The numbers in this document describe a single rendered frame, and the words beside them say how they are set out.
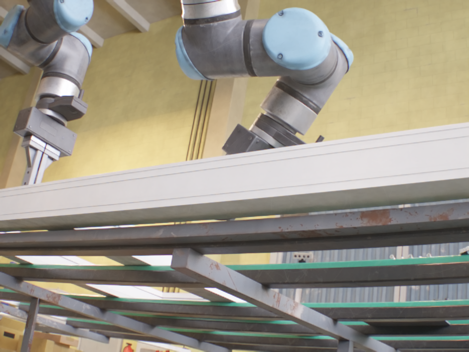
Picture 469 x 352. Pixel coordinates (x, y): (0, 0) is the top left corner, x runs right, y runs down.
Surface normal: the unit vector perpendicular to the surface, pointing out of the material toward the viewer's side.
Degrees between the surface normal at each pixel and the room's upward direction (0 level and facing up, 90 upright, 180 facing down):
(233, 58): 145
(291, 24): 108
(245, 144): 98
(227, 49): 126
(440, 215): 90
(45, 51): 135
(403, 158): 90
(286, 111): 115
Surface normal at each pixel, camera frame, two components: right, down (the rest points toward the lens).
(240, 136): -0.54, -0.26
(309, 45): -0.24, -0.11
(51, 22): -0.33, 0.74
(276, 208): -0.14, 0.91
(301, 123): 0.52, 0.45
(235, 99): 0.85, -0.10
